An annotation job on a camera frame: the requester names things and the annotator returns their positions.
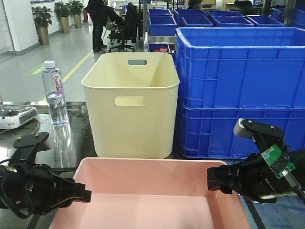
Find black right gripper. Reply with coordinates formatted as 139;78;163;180
207;149;305;203

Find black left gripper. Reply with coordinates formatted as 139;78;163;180
0;166;92;219

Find pink plastic bin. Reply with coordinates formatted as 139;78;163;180
50;157;250;229

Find cream plastic bin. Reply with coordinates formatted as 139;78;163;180
81;52;180;159

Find stainless steel table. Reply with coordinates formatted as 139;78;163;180
0;102;266;229

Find large blue crate bottom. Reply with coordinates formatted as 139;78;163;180
177;104;305;160

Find large blue crate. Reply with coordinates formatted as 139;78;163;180
177;104;305;160
175;27;305;109

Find green circuit board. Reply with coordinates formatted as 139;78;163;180
261;144;296;179

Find white remote controller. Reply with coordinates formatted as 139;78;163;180
0;97;38;130

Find clear water bottle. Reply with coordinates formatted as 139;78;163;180
41;61;69;126

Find large blue crate top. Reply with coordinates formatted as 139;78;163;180
175;27;305;109

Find blue crate back right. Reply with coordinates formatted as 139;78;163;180
206;10;284;27

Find black office chair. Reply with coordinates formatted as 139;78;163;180
109;2;138;52

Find blue crate back middle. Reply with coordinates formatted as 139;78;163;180
173;9;214;27

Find blue crate back left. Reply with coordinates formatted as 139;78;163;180
148;9;177;37

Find potted plant near left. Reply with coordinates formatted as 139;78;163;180
31;6;53;45

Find potted plant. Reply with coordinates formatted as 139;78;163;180
69;0;84;29
31;6;53;45
54;1;70;33

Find seated person in black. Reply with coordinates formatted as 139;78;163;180
103;0;125;30

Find potted plant middle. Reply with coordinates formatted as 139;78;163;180
54;1;70;33

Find potted plant far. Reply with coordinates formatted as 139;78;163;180
69;0;84;29

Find standing person in black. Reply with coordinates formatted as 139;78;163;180
84;0;104;53

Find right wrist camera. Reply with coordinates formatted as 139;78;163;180
234;118;286;153

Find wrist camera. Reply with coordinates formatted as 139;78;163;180
234;118;286;153
11;132;53;162

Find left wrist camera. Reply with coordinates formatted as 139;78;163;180
11;132;53;162

